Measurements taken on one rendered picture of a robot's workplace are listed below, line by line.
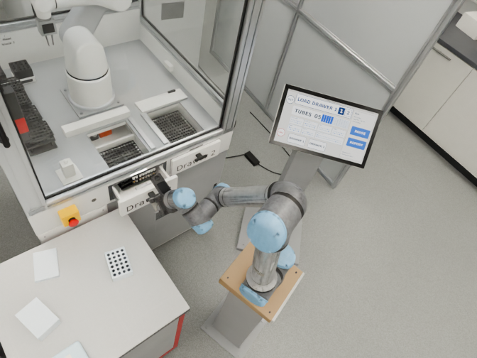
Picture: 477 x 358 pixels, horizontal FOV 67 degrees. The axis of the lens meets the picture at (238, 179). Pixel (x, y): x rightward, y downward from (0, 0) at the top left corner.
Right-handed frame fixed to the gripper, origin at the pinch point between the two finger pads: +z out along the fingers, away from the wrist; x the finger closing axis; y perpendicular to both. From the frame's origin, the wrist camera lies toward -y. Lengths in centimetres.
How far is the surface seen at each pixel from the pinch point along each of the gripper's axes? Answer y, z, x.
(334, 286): 113, 33, 99
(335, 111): -2, -27, 95
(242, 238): 59, 67, 65
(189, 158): -9.4, 8.4, 26.9
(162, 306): 40.8, -9.5, -18.8
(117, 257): 16.4, 3.3, -24.3
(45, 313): 21, -2, -56
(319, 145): 11, -19, 85
